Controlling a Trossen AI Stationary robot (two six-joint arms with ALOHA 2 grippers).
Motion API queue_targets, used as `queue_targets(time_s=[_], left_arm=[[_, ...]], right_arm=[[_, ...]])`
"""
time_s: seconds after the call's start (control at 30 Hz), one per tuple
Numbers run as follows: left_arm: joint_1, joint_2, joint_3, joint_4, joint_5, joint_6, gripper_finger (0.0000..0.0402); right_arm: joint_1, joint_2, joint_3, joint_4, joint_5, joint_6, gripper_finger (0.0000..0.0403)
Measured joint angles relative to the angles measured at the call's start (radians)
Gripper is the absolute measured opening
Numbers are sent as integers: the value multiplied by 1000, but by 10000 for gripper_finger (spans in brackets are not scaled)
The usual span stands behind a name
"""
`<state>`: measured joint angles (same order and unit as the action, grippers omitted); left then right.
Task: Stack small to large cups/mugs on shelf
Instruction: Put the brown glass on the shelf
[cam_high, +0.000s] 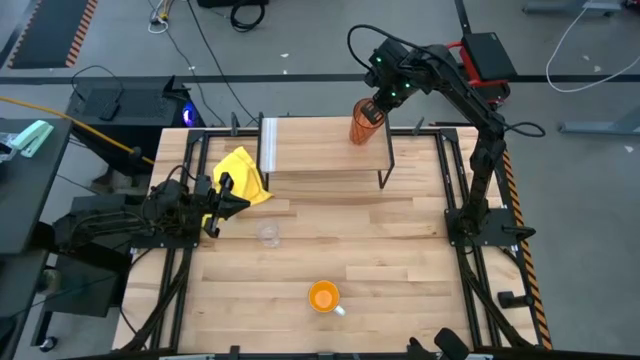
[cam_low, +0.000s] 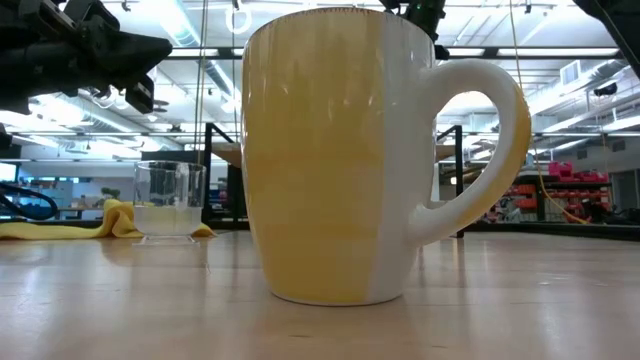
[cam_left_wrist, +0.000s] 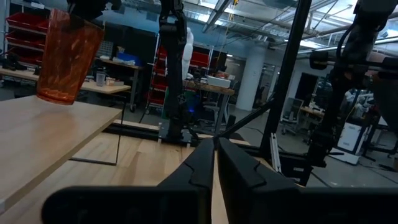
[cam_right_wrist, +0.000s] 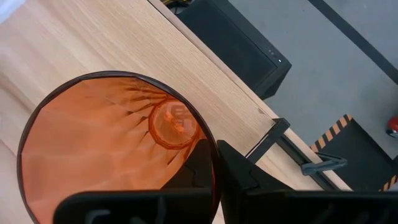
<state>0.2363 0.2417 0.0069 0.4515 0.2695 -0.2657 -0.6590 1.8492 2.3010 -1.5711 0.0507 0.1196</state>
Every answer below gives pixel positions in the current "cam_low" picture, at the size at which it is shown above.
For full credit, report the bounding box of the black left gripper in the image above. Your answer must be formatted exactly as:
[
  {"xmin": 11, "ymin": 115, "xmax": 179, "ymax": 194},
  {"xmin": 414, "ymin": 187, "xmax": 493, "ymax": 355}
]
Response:
[{"xmin": 0, "ymin": 0, "xmax": 174, "ymax": 115}]

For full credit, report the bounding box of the clear plastic cup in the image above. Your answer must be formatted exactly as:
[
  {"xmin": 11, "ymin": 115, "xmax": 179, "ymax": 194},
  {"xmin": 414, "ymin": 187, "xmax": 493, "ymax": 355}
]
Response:
[{"xmin": 132, "ymin": 160, "xmax": 207, "ymax": 246}]

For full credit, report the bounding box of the yellow cloth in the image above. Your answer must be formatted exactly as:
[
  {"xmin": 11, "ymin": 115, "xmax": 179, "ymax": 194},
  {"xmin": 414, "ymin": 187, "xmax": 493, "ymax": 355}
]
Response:
[{"xmin": 0, "ymin": 198, "xmax": 217, "ymax": 241}]

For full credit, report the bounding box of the red storage bin rack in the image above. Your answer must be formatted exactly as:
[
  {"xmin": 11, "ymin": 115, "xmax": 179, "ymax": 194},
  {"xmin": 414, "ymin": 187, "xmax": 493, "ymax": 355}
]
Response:
[{"xmin": 479, "ymin": 159, "xmax": 614, "ymax": 226}]

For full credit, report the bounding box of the yellow and white ceramic mug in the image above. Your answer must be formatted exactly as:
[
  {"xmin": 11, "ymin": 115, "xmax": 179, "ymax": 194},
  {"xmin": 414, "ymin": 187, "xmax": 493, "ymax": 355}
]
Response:
[{"xmin": 240, "ymin": 7, "xmax": 533, "ymax": 307}]

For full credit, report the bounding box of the black left arm shoulder cable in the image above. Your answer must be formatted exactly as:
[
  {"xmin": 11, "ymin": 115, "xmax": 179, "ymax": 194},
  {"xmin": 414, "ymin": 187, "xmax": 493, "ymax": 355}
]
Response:
[{"xmin": 0, "ymin": 182, "xmax": 59, "ymax": 222}]

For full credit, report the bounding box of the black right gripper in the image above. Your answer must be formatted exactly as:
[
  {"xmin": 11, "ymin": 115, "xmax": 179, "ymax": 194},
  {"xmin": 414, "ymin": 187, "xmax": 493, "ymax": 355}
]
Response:
[{"xmin": 379, "ymin": 0, "xmax": 450, "ymax": 61}]

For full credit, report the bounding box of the hanging yellow cable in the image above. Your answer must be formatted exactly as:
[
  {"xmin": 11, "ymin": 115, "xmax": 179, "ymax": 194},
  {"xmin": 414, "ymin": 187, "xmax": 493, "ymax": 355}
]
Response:
[{"xmin": 508, "ymin": 0, "xmax": 592, "ymax": 226}]

